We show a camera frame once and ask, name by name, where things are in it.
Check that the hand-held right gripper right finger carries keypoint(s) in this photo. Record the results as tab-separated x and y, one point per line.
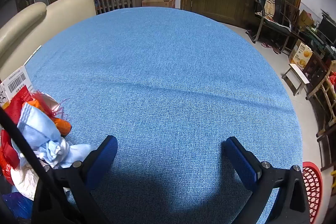
242	161

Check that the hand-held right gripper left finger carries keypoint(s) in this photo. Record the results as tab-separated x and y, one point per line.
103	161

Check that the light blue face mask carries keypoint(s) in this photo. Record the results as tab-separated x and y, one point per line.
81	151
39	127

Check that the red plastic basket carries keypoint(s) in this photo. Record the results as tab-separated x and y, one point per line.
313	187

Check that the white plastic bag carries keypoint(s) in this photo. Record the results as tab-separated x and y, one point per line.
23	182

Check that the blue plastic bag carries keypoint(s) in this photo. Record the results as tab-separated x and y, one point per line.
15	205

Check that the red mesh bag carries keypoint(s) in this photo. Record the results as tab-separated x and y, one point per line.
15	106

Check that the orange wrapper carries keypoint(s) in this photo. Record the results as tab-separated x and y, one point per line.
63	125

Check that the clear plastic container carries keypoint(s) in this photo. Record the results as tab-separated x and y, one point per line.
51	103

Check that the small white stool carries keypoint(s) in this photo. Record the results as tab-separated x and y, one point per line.
299	73

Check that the wicker chair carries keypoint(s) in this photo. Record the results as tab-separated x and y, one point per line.
325	90

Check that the blue tablecloth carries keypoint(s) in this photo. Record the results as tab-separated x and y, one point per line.
162	69

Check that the red white small box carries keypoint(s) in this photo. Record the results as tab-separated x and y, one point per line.
15	82

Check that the yellow carton box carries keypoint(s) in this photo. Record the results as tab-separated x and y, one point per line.
300	56

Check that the thin white stick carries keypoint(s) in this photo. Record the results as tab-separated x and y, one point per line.
37	51

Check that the black metal armchair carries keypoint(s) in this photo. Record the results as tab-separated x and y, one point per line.
273	24

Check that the cream leather sofa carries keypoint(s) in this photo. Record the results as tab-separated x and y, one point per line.
26	27

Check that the brown cardboard box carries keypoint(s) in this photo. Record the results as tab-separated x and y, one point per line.
305	19
157	3

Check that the dark wooden chair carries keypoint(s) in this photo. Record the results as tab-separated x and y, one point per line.
292	14

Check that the black monitor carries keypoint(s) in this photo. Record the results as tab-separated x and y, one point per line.
328	29

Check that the plaid scarf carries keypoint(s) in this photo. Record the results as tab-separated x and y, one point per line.
269	3

